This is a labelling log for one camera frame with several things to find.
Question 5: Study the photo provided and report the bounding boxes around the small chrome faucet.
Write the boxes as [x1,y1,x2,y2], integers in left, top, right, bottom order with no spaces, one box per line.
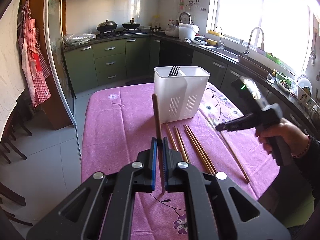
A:
[215,27,225,49]

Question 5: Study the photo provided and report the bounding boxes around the plate with food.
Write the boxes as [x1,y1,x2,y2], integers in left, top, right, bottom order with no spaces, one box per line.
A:
[272,70,296,93]

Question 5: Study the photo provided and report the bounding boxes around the wooden chopstick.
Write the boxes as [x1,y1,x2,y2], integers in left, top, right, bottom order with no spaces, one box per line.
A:
[188,126,217,174]
[174,126,190,163]
[184,124,215,175]
[165,123,178,151]
[152,93,165,194]
[205,117,250,184]

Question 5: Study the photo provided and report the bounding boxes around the plastic bag on counter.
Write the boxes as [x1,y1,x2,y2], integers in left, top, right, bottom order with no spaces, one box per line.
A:
[63,33,97,46]

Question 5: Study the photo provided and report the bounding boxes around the red checkered apron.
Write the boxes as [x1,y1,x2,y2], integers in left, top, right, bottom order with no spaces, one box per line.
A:
[17,0,51,108]

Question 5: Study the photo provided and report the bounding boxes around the black plastic fork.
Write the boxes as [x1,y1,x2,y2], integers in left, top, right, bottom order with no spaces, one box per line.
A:
[169,66,180,77]

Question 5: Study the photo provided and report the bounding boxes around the white plastic utensil holder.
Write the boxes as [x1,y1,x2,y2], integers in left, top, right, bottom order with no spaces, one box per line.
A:
[154,66,210,124]

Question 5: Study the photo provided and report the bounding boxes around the white hanging cloth sheet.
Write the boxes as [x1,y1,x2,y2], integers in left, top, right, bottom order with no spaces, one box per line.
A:
[0,0,25,133]

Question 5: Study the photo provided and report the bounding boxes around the person's right hand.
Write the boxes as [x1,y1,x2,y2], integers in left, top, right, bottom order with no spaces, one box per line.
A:
[255,118,311,158]

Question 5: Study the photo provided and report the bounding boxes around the dark wooden chair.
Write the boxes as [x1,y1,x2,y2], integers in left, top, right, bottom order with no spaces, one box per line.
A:
[1,105,32,164]

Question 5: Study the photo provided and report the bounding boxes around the tall chrome kitchen faucet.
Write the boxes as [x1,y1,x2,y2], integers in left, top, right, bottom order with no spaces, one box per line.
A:
[241,26,265,57]

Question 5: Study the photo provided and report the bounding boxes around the green lower kitchen cabinets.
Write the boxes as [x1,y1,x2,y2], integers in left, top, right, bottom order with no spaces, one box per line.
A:
[63,34,319,138]

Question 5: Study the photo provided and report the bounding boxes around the white rice cooker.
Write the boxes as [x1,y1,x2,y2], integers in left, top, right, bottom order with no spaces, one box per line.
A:
[165,24,179,37]

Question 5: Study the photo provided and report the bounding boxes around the black wok pan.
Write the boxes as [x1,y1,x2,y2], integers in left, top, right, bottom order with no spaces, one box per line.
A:
[122,18,140,30]

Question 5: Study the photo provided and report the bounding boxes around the stainless steel sink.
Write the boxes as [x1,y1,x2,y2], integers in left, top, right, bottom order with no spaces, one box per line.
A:
[200,45,239,62]

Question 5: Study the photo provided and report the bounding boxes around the person's right forearm dark sleeve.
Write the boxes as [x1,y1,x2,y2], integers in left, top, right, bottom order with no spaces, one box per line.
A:
[294,137,320,206]

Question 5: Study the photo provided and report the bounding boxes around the purple floral tablecloth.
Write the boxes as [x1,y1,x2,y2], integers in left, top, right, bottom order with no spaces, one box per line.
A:
[81,83,279,239]

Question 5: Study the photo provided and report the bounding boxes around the yellow bowl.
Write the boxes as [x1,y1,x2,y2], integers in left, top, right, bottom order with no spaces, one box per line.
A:
[206,38,217,46]

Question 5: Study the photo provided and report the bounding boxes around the black wok with lid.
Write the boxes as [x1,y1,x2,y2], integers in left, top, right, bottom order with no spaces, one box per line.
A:
[97,20,118,33]

